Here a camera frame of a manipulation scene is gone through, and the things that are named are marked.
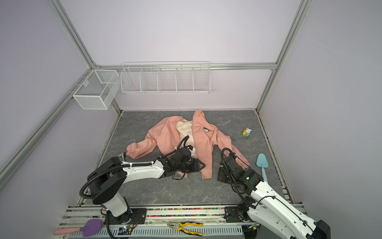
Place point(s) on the small green circuit board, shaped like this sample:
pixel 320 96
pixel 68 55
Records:
pixel 124 231

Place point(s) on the white mesh box basket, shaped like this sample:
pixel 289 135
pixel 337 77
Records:
pixel 98 90

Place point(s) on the pink Snoopy zip jacket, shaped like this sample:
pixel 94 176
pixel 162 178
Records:
pixel 168 133

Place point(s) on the white slotted cable duct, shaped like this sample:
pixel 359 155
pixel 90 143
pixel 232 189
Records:
pixel 167 232

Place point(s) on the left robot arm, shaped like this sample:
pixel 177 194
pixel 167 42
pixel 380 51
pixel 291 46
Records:
pixel 103 184

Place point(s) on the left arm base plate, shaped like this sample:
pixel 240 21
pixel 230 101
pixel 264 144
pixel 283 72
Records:
pixel 133 216

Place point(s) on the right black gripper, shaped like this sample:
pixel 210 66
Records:
pixel 221 175

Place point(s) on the white wire shelf basket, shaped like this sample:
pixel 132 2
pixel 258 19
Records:
pixel 165 77

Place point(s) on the teal silicone spatula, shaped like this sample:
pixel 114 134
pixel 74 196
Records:
pixel 263 164

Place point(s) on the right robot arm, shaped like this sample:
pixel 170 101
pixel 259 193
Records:
pixel 262 204

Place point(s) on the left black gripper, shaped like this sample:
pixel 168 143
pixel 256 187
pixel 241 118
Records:
pixel 196 167

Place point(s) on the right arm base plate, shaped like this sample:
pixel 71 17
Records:
pixel 236 214

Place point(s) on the purple pink silicone spatula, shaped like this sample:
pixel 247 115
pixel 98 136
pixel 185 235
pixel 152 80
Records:
pixel 90 228

